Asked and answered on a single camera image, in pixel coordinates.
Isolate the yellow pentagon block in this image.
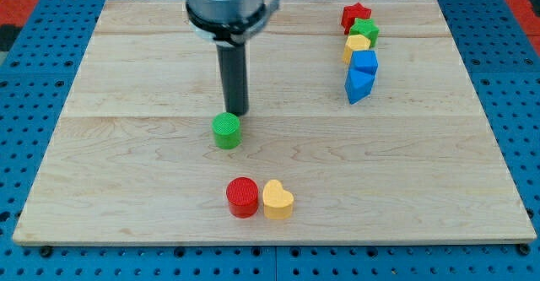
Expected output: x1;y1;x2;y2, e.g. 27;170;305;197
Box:
342;35;371;64

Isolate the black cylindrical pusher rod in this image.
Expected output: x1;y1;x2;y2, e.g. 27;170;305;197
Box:
217;45;249;116

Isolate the yellow heart block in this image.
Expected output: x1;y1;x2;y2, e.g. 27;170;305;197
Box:
262;179;294;219

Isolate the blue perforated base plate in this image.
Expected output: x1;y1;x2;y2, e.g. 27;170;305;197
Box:
1;0;539;280

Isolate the blue cube block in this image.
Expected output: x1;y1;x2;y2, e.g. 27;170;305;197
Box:
348;50;378;75

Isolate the green cylinder block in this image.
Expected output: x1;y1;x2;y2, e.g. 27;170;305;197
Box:
211;112;242;149

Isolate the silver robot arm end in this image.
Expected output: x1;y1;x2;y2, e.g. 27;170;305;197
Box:
185;0;280;47

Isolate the red star block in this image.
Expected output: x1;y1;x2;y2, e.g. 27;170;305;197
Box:
341;3;372;35

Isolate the red cylinder block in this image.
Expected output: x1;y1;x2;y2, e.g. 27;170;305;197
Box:
226;177;259;219

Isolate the green star block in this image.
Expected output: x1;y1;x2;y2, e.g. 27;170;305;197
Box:
348;18;380;48

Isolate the light wooden board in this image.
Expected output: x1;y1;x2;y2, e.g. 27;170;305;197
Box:
13;0;537;246

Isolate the blue triangle block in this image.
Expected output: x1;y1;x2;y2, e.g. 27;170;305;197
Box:
344;69;375;105

